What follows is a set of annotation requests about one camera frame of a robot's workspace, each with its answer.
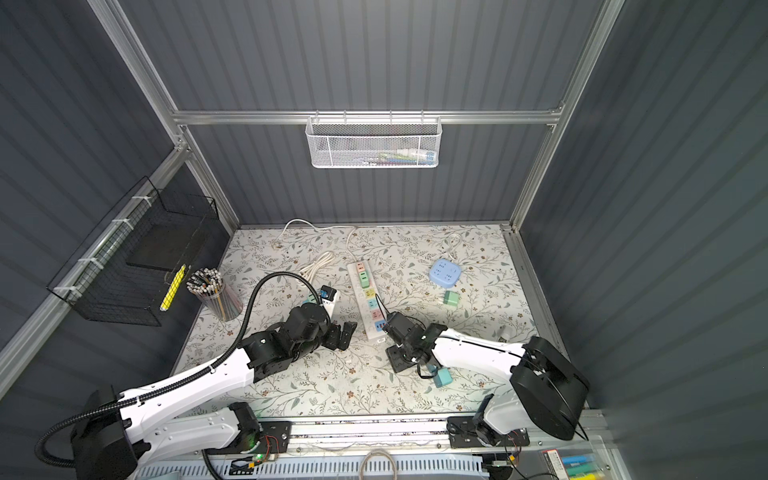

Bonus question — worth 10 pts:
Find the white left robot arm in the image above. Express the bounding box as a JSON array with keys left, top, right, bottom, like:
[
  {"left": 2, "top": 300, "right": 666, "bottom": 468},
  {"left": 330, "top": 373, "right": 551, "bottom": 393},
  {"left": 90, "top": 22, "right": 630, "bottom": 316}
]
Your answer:
[{"left": 34, "top": 286, "right": 338, "bottom": 479}]

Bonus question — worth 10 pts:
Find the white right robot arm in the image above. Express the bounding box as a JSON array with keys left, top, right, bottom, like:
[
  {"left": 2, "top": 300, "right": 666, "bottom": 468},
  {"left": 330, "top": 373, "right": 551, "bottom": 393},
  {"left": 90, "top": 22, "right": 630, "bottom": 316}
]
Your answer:
[{"left": 379, "top": 312, "right": 590, "bottom": 446}]

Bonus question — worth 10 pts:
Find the green plug adapter right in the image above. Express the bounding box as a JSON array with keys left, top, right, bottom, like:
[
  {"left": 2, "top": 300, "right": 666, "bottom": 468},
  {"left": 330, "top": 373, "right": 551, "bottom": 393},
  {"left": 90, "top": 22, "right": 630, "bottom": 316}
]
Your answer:
[{"left": 443, "top": 291, "right": 460, "bottom": 307}]

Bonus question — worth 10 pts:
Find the white multicolour power strip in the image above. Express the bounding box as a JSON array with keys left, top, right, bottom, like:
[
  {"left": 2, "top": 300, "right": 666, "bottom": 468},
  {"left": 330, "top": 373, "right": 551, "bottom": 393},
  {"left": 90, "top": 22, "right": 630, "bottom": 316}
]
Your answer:
[{"left": 347, "top": 260, "right": 387, "bottom": 343}]

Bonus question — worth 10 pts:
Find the blue square power socket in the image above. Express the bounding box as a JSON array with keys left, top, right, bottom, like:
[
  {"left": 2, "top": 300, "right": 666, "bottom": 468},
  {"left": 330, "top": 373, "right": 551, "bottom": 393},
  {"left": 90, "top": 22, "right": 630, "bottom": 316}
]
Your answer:
[{"left": 428, "top": 258, "right": 462, "bottom": 289}]

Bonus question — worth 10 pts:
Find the pencil cup holder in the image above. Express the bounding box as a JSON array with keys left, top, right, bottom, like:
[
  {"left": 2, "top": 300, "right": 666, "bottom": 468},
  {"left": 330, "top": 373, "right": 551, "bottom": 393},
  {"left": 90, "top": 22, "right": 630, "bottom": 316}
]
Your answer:
[{"left": 187, "top": 268, "right": 243, "bottom": 322}]

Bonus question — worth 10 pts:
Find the yellow marker pen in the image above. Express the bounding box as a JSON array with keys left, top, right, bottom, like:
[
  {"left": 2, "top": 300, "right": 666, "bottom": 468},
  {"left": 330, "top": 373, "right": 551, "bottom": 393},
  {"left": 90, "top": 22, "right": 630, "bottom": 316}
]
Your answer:
[{"left": 160, "top": 264, "right": 187, "bottom": 312}]

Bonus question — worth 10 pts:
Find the clear box of markers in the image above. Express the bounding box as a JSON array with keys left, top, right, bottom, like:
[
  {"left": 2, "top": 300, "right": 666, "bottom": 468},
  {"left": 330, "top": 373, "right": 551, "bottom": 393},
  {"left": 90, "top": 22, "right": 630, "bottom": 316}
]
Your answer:
[{"left": 541, "top": 449, "right": 614, "bottom": 480}]

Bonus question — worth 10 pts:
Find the coiled white cable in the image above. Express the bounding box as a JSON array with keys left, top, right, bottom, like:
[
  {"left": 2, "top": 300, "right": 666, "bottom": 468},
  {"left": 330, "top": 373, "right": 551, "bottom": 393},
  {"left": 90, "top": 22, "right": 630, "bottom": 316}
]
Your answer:
[{"left": 298, "top": 248, "right": 337, "bottom": 283}]

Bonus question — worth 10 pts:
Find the white cable of white strip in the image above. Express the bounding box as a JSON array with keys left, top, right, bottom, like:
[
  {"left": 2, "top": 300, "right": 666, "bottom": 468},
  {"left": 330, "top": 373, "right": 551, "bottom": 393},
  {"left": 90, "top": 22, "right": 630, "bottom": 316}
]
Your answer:
[{"left": 269, "top": 217, "right": 361, "bottom": 262}]

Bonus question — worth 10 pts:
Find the white wire mesh basket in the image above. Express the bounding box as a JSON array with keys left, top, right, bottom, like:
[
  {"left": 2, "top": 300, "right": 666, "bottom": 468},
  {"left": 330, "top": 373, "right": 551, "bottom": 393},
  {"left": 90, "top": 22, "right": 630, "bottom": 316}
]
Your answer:
[{"left": 305, "top": 117, "right": 443, "bottom": 169}]

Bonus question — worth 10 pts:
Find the black wire mesh basket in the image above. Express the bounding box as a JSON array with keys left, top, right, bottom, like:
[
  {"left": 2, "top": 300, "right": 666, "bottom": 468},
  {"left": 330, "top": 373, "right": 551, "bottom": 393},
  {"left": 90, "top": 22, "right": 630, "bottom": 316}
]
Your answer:
[{"left": 47, "top": 177, "right": 219, "bottom": 327}]

